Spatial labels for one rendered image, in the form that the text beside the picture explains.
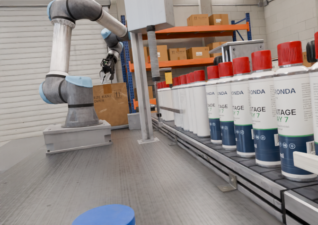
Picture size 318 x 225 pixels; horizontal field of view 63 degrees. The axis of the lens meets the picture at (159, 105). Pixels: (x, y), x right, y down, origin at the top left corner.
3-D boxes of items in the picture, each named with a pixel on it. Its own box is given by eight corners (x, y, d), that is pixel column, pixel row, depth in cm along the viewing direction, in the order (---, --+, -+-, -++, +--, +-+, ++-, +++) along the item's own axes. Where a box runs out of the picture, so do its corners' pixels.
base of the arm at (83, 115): (103, 124, 117) (101, 102, 117) (68, 128, 110) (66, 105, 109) (94, 121, 130) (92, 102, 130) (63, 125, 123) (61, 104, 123)
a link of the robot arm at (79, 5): (87, -15, 119) (136, 26, 164) (68, -10, 124) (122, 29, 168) (85, 9, 118) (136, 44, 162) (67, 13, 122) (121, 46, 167)
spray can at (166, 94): (176, 120, 130) (171, 80, 129) (165, 121, 129) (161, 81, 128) (173, 119, 135) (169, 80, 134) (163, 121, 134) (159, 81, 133)
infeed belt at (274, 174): (344, 205, 37) (342, 178, 37) (293, 216, 36) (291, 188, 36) (157, 117, 199) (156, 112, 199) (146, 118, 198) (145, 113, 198)
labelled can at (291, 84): (328, 178, 38) (317, 37, 36) (296, 184, 37) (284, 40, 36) (303, 168, 43) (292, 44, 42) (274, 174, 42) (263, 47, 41)
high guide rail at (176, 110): (183, 113, 92) (182, 109, 92) (180, 113, 92) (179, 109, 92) (146, 104, 198) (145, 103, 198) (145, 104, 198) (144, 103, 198)
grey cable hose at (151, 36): (162, 80, 97) (155, 24, 96) (152, 81, 96) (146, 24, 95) (160, 81, 101) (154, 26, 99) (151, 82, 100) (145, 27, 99)
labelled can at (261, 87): (293, 165, 45) (283, 47, 44) (266, 170, 44) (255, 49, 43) (275, 158, 50) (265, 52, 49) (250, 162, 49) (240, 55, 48)
